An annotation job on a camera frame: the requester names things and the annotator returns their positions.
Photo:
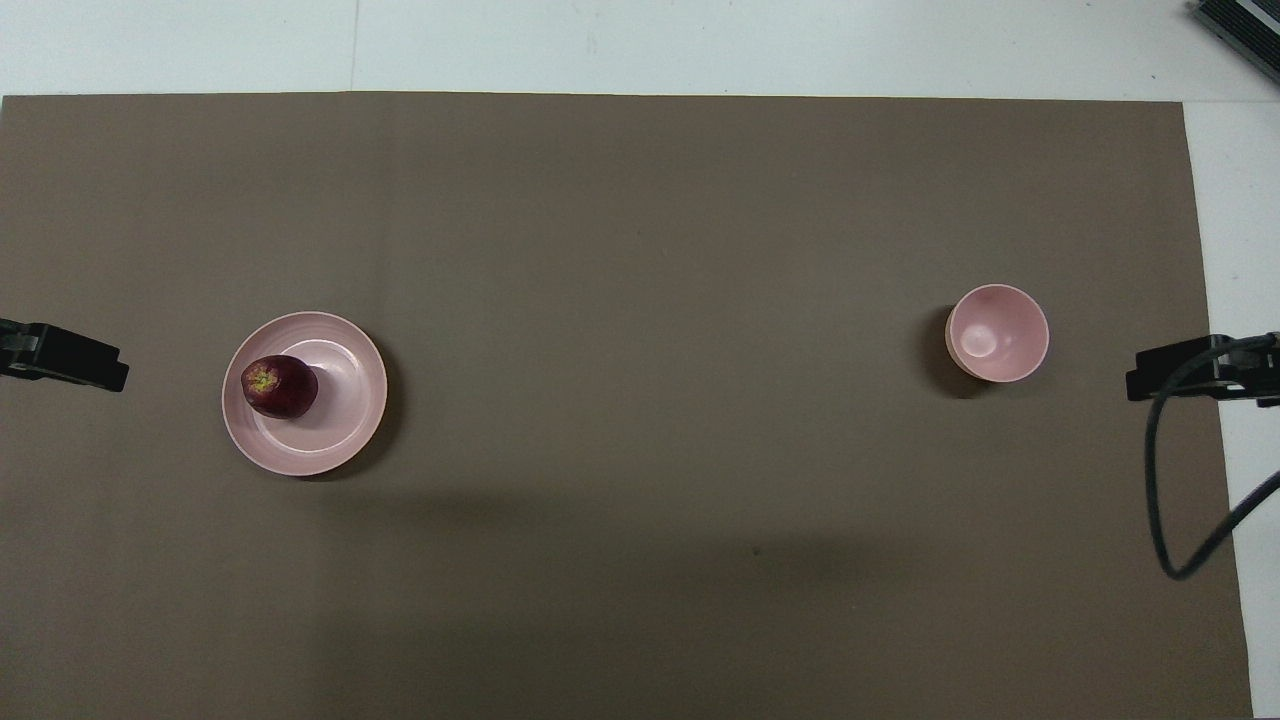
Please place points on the pink plate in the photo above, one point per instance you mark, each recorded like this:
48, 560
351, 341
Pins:
345, 410

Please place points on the dark grey ribbed device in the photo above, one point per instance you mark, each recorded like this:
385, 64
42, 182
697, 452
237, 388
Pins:
1245, 25

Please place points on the pink bowl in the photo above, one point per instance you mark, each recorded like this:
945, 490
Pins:
1000, 335

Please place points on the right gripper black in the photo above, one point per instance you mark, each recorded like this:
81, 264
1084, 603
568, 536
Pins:
1250, 372

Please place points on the brown table mat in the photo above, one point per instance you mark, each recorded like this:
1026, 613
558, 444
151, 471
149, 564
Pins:
640, 250

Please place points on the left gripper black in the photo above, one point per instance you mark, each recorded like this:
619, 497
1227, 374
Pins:
20, 348

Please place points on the dark red apple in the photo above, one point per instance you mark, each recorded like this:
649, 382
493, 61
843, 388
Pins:
282, 392

